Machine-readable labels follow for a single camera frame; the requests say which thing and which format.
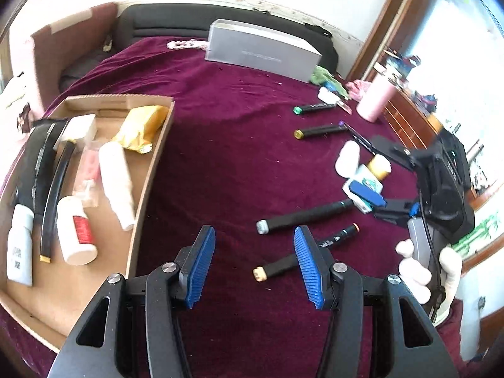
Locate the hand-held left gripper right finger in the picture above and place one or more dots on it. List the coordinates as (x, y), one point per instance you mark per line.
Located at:
(309, 267)

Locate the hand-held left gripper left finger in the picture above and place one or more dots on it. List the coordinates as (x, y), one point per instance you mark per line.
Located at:
(201, 267)

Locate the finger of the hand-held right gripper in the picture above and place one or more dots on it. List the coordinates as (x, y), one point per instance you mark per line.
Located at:
(368, 193)
(393, 150)

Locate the small white teal packet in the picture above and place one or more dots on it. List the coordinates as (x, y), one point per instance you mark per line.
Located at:
(360, 179)

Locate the black marker tan cap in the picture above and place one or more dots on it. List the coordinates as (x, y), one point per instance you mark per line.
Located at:
(275, 264)

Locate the black marker yellow-green cap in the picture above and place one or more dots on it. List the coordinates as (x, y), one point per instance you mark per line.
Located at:
(321, 131)

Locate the white tube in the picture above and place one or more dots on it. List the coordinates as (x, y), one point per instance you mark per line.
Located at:
(116, 185)

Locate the cardboard box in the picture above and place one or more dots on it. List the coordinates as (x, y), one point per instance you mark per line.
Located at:
(78, 291)

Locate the white bottle red label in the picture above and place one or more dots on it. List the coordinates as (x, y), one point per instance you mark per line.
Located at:
(75, 232)

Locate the clear packet with red item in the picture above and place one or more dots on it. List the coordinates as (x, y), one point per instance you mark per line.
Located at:
(88, 169)

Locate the black marker yellow cap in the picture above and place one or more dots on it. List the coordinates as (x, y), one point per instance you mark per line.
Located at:
(53, 201)

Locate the white bottle square-code label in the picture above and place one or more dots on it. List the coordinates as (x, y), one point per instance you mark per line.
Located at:
(19, 248)

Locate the black snack packet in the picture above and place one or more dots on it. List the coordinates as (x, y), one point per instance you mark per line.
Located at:
(37, 165)

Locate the person's right hand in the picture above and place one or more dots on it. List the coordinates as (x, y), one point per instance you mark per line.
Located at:
(413, 269)

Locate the small yellow jar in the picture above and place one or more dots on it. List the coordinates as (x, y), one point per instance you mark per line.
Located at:
(378, 165)

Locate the wooden cabinet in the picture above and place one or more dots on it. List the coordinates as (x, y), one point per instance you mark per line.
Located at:
(409, 122)

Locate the black marker purple cap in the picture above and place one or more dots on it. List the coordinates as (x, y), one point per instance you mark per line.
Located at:
(356, 136)

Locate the white oval pad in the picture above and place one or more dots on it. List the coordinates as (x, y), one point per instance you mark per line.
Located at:
(348, 157)

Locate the black marker grey cap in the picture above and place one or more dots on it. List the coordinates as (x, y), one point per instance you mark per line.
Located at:
(303, 217)

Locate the pink bottle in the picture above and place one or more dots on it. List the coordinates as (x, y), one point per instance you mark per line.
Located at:
(376, 98)

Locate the small clear packet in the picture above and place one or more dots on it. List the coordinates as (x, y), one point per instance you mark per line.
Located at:
(343, 105)

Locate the pink fluffy item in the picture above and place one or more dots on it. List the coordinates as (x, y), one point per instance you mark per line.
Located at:
(356, 86)

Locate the small colourful ornaments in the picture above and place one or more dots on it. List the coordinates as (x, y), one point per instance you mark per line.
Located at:
(401, 63)

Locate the black marker green cap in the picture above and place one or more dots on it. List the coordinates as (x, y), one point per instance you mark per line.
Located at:
(315, 108)

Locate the green cloth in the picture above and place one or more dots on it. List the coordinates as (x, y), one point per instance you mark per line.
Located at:
(327, 76)

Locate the maroon cloth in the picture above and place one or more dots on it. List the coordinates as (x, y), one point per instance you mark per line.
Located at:
(236, 145)

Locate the yellow snack packet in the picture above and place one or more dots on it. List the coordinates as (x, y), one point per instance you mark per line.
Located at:
(139, 128)

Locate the long grey box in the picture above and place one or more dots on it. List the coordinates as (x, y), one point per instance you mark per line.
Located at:
(264, 51)

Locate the white square box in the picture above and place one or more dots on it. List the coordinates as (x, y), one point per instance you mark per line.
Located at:
(78, 128)

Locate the floral blanket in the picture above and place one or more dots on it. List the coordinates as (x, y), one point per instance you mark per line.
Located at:
(15, 98)

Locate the black leather sofa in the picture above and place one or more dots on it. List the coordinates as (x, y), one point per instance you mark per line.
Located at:
(157, 19)

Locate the red-brown armchair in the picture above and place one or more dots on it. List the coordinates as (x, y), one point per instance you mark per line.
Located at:
(59, 47)

